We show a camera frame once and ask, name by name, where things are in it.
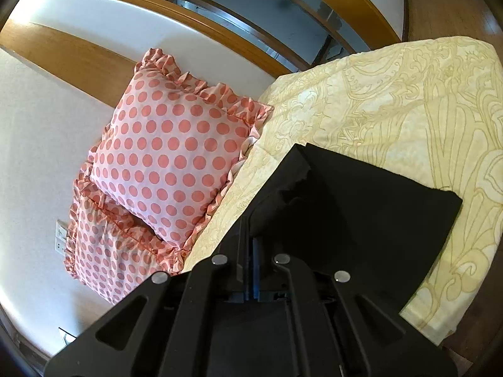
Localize black pants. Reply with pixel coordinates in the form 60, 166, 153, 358
218, 144, 462, 311

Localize left pink polka-dot pillow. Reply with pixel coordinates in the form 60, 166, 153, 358
65, 162, 187, 304

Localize pink polka-dot pillow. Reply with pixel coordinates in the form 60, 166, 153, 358
65, 162, 187, 304
90, 49, 273, 249

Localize right pink polka-dot pillow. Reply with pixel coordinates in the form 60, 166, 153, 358
90, 49, 273, 249

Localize yellow patterned bed cover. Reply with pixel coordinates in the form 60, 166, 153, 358
184, 37, 502, 343

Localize white wall socket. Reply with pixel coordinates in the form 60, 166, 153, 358
55, 221, 67, 255

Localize wooden door frame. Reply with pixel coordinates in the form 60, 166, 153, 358
1, 0, 407, 106

